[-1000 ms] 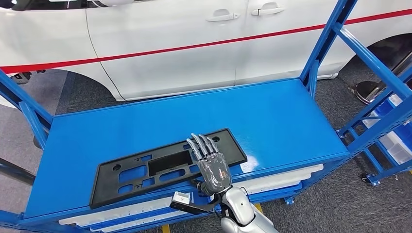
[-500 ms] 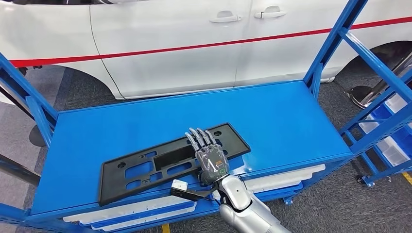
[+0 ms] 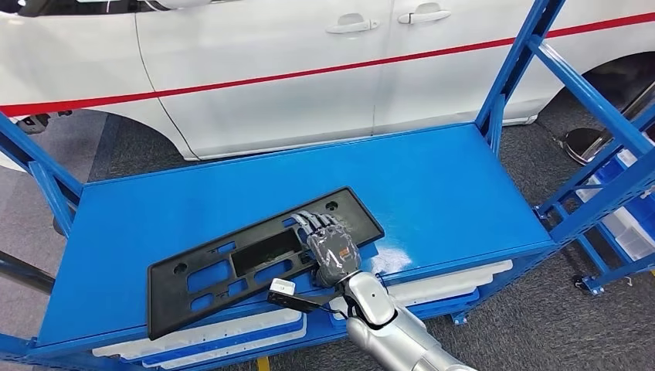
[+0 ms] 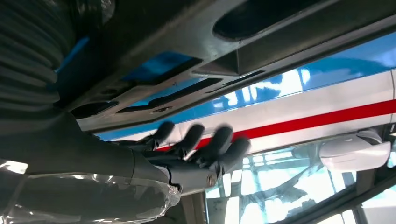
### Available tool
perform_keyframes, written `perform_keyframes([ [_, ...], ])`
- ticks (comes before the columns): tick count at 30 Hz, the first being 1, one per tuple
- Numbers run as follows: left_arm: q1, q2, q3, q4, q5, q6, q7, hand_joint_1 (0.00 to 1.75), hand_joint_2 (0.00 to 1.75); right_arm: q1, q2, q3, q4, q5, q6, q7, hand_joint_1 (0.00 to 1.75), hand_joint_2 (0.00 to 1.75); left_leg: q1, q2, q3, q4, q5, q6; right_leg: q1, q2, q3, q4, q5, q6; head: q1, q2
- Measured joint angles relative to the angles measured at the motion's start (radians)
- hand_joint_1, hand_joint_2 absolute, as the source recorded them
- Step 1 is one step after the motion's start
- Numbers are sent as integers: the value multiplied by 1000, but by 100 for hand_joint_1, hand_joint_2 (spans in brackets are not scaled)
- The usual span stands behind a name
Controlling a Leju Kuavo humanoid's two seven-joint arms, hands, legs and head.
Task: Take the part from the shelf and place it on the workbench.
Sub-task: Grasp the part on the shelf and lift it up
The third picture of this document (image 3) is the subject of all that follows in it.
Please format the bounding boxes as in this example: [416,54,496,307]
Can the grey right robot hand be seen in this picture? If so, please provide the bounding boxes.
[291,209,363,288]

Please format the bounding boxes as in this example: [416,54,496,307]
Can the clear plastic storage box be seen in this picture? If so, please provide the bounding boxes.
[601,207,655,262]

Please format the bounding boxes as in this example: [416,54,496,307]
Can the white car with red stripe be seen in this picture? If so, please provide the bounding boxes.
[0,0,655,162]

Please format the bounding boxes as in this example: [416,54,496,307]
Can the chrome disc stand base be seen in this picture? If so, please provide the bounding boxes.
[562,94,655,166]

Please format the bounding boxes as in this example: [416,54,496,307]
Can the blue rack with storage boxes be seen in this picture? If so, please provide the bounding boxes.
[572,130,655,298]

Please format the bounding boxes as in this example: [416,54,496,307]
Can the white car door handle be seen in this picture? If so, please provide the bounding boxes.
[325,12,381,36]
[397,2,453,26]

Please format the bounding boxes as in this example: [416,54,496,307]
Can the black plastic frame part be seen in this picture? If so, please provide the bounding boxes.
[147,186,385,342]

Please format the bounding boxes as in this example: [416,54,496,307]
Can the blue metal shelf rack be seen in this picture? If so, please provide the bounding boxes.
[0,0,655,371]

